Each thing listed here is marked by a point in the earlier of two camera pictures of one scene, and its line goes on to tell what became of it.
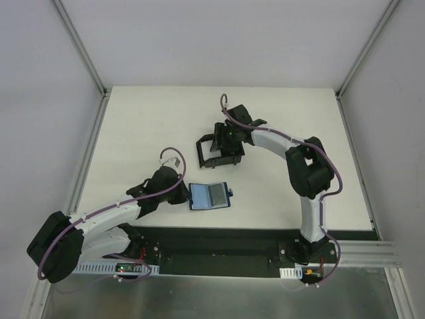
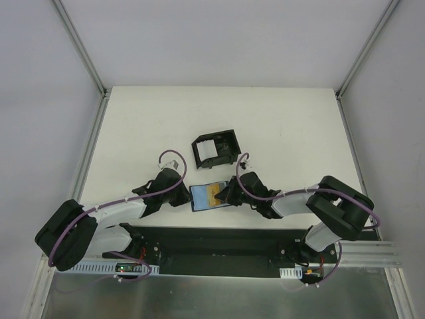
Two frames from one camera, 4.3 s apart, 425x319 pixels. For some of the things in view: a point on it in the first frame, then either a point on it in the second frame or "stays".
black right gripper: [227, 157] to [233, 191]
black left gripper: [182, 195] stays
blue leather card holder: [209, 195] stays
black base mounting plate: [235, 252] stays
